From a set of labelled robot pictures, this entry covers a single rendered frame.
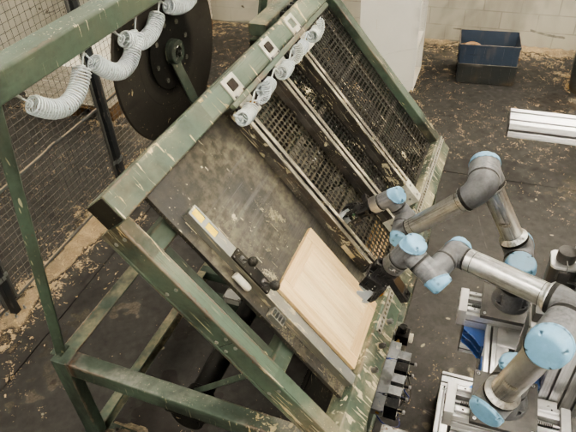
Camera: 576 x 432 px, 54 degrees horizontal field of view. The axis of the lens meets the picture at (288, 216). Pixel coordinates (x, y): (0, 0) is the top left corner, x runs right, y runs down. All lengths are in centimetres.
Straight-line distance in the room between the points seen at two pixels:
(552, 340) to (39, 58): 166
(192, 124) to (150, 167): 28
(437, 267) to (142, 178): 96
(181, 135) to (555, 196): 357
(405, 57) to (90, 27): 436
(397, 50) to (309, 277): 402
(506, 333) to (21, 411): 266
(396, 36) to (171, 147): 427
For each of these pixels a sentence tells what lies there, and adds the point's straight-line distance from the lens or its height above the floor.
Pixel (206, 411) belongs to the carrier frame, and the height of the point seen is 79.
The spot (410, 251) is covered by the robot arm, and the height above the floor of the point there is 166.
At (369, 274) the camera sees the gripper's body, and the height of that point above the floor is 150.
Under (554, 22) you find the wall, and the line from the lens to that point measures 739.
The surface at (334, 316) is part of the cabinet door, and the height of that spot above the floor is 104.
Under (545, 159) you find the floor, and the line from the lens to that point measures 543.
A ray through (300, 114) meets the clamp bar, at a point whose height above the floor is 153.
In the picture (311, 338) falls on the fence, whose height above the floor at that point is 111.
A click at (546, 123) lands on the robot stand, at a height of 203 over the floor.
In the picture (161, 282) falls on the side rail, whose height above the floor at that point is 154.
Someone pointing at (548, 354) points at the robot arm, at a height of 161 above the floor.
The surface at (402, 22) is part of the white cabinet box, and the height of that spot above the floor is 73.
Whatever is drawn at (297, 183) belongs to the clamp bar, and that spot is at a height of 143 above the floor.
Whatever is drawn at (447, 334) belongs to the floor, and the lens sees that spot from 375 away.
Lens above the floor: 287
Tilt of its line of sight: 40 degrees down
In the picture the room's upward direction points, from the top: 3 degrees counter-clockwise
